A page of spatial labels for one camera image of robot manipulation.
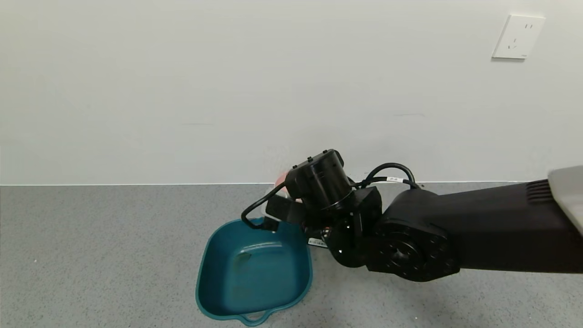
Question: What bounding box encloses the black arm cable white tag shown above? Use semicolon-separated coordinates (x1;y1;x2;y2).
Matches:
355;163;422;190

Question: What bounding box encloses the black camera cable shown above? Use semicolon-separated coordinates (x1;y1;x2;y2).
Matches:
241;181;286;232

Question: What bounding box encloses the teal plastic basin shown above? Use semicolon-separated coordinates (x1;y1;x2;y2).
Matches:
195;218;313;327

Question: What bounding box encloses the white wall socket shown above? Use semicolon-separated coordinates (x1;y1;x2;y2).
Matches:
492;14;546;60

